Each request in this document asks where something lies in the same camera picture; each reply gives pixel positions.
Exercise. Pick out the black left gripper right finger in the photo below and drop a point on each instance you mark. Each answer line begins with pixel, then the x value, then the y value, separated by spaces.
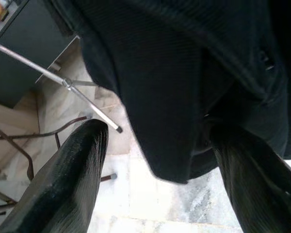
pixel 257 189

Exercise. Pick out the silver metal clothes rack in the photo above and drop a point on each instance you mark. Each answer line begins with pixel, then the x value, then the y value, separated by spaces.
pixel 38 68

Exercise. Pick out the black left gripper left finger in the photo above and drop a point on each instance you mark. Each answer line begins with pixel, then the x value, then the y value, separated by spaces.
pixel 63 182

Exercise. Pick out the dark metal table frame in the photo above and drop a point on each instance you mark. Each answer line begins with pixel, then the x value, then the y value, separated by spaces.
pixel 30 167

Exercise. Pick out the black shirt FSL print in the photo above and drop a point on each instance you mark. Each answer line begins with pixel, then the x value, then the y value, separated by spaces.
pixel 172 72

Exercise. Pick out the black TV cabinet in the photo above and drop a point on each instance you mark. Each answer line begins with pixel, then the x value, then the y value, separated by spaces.
pixel 26 48

